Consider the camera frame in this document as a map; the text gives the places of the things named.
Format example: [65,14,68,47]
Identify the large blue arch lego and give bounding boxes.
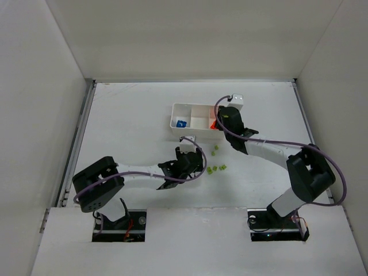
[175,120,187,128]

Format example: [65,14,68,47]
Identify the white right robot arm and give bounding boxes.
[216,106,336,217]

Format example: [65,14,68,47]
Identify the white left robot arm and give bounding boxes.
[72,147,207,223]

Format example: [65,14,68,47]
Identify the white divided sorting tray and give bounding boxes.
[170,103,224,140]

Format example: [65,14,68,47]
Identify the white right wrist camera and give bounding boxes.
[228,94,244,110]

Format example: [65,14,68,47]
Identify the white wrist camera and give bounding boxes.
[228,94,244,110]
[179,136,197,154]

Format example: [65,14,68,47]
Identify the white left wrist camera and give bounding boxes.
[179,136,197,154]

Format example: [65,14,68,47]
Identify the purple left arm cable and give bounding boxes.
[74,136,208,236]

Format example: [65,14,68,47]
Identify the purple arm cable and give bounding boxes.
[213,95,348,241]
[74,136,208,236]

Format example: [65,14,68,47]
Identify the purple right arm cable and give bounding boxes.
[213,95,348,241]

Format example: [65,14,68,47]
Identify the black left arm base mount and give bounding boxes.
[91,198,147,243]

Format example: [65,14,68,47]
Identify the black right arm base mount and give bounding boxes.
[247,209,310,242]

